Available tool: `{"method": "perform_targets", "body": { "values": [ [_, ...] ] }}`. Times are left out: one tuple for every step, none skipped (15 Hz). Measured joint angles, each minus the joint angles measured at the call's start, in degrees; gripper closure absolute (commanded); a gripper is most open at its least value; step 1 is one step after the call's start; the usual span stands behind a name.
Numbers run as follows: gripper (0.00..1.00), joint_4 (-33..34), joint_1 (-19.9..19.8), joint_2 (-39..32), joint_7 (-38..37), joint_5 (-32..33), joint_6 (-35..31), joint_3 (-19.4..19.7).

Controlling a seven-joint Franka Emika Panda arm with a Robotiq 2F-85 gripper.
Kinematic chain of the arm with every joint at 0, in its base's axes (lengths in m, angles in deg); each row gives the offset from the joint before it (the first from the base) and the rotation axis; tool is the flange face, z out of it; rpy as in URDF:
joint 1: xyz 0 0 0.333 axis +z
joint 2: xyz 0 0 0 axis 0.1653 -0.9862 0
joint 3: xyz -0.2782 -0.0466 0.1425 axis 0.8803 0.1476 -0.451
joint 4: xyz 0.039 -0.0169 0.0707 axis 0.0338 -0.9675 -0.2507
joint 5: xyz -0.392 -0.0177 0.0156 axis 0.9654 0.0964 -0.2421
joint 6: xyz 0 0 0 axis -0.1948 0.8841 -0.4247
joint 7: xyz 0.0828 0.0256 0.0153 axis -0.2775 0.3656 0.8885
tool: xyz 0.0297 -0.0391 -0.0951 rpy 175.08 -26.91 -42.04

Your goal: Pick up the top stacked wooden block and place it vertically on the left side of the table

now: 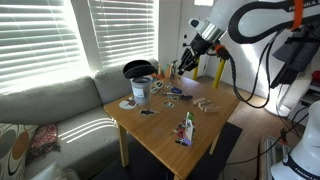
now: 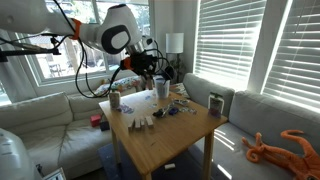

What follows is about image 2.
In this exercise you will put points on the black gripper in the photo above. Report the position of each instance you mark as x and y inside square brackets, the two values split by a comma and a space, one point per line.
[142, 63]

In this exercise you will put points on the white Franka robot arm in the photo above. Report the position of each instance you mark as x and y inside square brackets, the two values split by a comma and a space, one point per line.
[30, 15]

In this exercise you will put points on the small white block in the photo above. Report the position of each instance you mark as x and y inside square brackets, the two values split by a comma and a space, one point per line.
[170, 166]

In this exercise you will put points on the white plastic cup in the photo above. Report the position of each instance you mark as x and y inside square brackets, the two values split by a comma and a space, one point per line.
[162, 89]

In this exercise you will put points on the black round lamp head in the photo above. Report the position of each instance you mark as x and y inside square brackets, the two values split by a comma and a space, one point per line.
[170, 72]

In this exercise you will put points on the floral patterned pillow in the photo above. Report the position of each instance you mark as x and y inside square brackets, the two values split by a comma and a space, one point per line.
[123, 84]

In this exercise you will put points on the green houseplant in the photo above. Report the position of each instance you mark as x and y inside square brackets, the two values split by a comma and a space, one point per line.
[179, 68]

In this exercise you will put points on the magazine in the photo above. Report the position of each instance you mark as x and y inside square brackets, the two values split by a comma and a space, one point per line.
[181, 90]

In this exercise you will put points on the small black toy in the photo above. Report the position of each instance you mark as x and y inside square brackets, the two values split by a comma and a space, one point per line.
[158, 113]

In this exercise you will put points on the purple printed paper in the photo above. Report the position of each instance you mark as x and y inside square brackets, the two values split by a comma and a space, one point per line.
[126, 109]

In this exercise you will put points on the silver scissors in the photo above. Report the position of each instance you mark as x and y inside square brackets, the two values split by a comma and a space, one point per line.
[181, 102]

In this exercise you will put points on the small blue toy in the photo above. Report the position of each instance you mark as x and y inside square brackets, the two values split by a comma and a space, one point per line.
[173, 111]

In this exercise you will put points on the floor lamp with white shade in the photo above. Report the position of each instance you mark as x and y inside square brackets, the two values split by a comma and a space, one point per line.
[174, 42]

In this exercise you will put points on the clear plastic pieces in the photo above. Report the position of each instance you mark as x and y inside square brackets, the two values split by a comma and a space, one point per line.
[190, 111]

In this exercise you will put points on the light wooden table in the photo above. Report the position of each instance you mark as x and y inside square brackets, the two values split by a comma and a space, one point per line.
[173, 133]

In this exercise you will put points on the large white framed window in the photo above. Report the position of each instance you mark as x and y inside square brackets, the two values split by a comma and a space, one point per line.
[90, 63]

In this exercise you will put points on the dark blue box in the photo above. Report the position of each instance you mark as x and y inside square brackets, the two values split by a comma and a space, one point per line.
[104, 124]

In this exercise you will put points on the red box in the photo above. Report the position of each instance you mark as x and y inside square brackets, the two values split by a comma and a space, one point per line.
[96, 120]

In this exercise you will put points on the white card package purple item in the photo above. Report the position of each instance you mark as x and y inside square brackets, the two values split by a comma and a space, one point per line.
[215, 105]

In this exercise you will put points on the wide white window blind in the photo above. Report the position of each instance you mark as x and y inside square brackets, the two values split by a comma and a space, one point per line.
[230, 40]

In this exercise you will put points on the blue rug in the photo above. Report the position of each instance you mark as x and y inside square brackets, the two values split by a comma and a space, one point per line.
[107, 163]

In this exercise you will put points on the white leather sofa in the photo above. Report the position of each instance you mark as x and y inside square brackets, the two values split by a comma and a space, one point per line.
[50, 133]

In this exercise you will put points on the grey fabric sofa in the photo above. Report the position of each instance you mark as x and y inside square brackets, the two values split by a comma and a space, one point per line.
[266, 116]

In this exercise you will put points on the small framed tablet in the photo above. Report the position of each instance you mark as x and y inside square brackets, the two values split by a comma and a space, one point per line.
[55, 175]

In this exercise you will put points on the narrow white window blind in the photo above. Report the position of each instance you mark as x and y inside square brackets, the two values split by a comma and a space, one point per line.
[300, 60]

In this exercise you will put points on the orange octopus plush toy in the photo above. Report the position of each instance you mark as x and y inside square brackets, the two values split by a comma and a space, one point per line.
[293, 160]

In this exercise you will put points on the black camera boom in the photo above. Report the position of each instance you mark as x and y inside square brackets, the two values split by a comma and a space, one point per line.
[23, 51]

